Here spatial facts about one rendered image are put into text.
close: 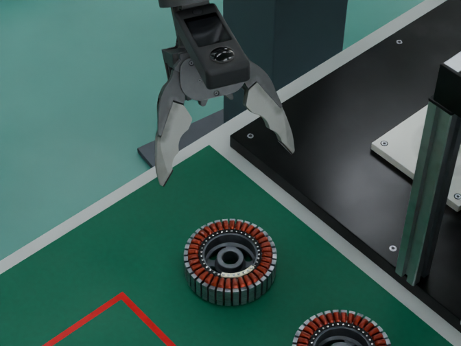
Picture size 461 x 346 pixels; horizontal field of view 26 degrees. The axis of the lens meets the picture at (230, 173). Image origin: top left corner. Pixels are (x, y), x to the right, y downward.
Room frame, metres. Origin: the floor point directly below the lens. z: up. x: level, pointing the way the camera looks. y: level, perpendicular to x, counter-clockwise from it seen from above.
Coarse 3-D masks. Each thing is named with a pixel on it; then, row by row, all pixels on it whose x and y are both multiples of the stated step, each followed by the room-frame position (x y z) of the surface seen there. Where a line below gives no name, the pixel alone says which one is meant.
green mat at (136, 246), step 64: (192, 192) 0.88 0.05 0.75; (256, 192) 0.88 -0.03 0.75; (64, 256) 0.77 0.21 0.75; (128, 256) 0.77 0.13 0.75; (320, 256) 0.77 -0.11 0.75; (0, 320) 0.67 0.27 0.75; (64, 320) 0.67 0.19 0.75; (128, 320) 0.67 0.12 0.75; (192, 320) 0.67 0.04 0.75; (256, 320) 0.67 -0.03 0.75; (384, 320) 0.67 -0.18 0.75
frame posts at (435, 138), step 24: (432, 96) 0.73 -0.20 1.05; (432, 120) 0.72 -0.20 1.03; (456, 120) 0.72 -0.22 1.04; (432, 144) 0.73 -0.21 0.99; (456, 144) 0.72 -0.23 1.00; (432, 168) 0.71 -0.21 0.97; (432, 192) 0.71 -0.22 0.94; (408, 216) 0.73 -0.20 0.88; (432, 216) 0.71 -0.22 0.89; (408, 240) 0.72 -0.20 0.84; (432, 240) 0.72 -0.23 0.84; (408, 264) 0.73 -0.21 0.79
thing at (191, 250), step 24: (192, 240) 0.76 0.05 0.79; (216, 240) 0.77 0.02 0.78; (240, 240) 0.78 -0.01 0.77; (264, 240) 0.77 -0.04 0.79; (192, 264) 0.73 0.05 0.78; (216, 264) 0.74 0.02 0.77; (240, 264) 0.74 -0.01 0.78; (264, 264) 0.73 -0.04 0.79; (192, 288) 0.71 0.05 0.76; (216, 288) 0.70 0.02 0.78; (240, 288) 0.70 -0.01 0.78; (264, 288) 0.71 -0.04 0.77
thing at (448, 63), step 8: (456, 56) 0.72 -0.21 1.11; (440, 64) 0.71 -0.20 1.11; (448, 64) 0.71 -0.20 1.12; (456, 64) 0.71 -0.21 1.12; (440, 72) 0.71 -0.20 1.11; (448, 72) 0.70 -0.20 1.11; (456, 72) 0.70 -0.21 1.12; (440, 80) 0.71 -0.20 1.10; (448, 80) 0.70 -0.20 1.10; (456, 80) 0.69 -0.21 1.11; (440, 88) 0.70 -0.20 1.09; (448, 88) 0.70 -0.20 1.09; (456, 88) 0.69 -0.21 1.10; (440, 96) 0.70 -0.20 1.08; (448, 96) 0.70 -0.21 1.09; (456, 96) 0.69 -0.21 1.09; (448, 104) 0.70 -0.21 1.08; (456, 104) 0.69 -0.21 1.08; (456, 112) 0.69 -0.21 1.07
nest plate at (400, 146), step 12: (408, 120) 0.98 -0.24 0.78; (420, 120) 0.98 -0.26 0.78; (396, 132) 0.95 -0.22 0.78; (408, 132) 0.95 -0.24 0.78; (420, 132) 0.95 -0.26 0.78; (372, 144) 0.93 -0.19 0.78; (384, 144) 0.93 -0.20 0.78; (396, 144) 0.93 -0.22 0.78; (408, 144) 0.93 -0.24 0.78; (420, 144) 0.93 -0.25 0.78; (384, 156) 0.92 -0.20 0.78; (396, 156) 0.91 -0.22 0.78; (408, 156) 0.91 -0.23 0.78; (408, 168) 0.89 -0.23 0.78; (456, 168) 0.89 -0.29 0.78; (456, 180) 0.87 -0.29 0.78; (456, 192) 0.85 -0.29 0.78; (456, 204) 0.83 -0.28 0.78
